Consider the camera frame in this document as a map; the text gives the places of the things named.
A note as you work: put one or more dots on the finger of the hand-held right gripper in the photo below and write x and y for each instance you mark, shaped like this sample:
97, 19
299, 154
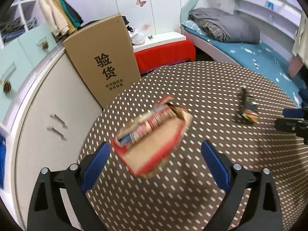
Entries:
293, 112
288, 124

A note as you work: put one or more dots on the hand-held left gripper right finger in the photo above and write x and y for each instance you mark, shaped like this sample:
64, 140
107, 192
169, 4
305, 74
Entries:
216, 166

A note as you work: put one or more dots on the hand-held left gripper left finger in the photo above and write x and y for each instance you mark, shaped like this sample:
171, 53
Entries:
96, 166

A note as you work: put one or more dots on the dark wrapper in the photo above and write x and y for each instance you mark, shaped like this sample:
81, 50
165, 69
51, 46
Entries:
247, 112

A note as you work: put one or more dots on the red cardboard box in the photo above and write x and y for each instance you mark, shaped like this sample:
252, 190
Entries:
154, 146

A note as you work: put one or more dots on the pink garment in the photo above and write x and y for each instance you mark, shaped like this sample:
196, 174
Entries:
297, 65

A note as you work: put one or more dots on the cream hanging sweater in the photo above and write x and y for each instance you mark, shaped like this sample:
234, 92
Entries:
300, 36

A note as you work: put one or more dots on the brown polka dot tablecloth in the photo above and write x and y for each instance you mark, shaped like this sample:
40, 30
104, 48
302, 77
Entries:
192, 89

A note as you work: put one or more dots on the teal blanket bed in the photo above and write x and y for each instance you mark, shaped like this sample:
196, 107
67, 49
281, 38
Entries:
240, 50

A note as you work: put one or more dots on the white curved low cabinet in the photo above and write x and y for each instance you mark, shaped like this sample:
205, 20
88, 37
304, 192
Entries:
48, 96

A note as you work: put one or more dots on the blue bag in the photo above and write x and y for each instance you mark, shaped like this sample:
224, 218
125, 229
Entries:
1, 158

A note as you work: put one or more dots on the brown cardboard box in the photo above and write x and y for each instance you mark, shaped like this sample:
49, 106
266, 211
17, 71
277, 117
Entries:
103, 60

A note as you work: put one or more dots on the grey duvet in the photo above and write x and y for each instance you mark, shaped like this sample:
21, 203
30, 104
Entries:
228, 26

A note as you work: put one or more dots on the blue box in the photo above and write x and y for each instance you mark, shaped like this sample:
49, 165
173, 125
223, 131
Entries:
270, 5

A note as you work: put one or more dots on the pinecone drawer charm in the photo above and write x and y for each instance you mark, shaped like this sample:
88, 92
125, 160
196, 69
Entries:
7, 86
45, 45

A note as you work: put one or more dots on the red covered bench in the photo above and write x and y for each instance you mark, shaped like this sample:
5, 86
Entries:
166, 53

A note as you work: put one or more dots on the blue checked pillow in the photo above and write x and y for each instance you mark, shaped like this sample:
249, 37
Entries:
190, 25

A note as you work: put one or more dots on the white plastic bag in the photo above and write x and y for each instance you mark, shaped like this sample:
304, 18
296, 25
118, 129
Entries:
138, 37

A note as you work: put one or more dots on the stepped shelf cabinet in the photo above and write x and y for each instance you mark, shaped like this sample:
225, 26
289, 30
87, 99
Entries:
31, 43

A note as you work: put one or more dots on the black garment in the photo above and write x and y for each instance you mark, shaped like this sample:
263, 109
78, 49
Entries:
126, 22

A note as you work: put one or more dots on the dark hanging garment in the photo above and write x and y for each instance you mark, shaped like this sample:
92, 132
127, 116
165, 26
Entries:
76, 13

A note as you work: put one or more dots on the folded jeans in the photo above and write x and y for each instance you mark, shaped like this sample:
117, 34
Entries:
12, 32

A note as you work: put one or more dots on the green hanging garment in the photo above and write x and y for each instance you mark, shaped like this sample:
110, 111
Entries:
66, 6

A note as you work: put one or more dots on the white wardrobe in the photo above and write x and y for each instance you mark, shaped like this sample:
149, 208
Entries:
166, 4

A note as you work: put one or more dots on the pink butterfly sticker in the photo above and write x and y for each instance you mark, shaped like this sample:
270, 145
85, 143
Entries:
141, 2

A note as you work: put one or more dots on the lavender wall shelf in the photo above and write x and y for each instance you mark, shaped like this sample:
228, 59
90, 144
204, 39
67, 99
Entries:
264, 16

